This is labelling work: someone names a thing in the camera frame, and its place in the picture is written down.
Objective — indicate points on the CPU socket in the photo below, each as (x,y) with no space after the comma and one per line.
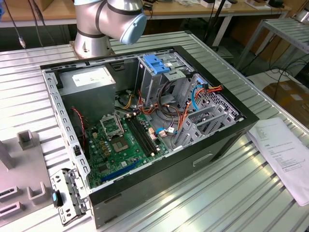
(119,145)

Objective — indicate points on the grey power supply unit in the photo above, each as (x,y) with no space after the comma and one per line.
(89,101)

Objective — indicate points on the silver card bracket latch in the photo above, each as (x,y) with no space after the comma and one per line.
(72,193)

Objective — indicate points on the grey metal disk bay cage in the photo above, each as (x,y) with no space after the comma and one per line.
(210,120)

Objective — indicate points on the white printed paper sheets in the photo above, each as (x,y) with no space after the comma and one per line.
(282,154)

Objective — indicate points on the blue plastic drive latch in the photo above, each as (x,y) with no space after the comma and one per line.
(155,64)

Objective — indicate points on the black open PC case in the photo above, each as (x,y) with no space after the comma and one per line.
(157,178)

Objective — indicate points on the green motherboard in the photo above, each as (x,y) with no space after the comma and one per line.
(106,166)

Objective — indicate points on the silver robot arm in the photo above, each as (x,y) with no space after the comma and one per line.
(96,21)

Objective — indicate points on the brown cardboard box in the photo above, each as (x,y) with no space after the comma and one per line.
(292,96)

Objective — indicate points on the wooden desk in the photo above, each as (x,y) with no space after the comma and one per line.
(183,9)

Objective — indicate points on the metal slat rack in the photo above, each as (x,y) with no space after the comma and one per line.
(289,31)

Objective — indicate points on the grey parts rack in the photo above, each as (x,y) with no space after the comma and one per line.
(24,169)

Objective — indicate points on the black RAM slot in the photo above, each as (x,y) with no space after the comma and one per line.
(137,135)
(141,135)
(145,135)
(149,135)

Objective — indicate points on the grey metal optical drive cage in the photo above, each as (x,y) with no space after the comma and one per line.
(149,87)

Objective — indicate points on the blue expansion slot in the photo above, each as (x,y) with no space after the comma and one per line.
(118,172)

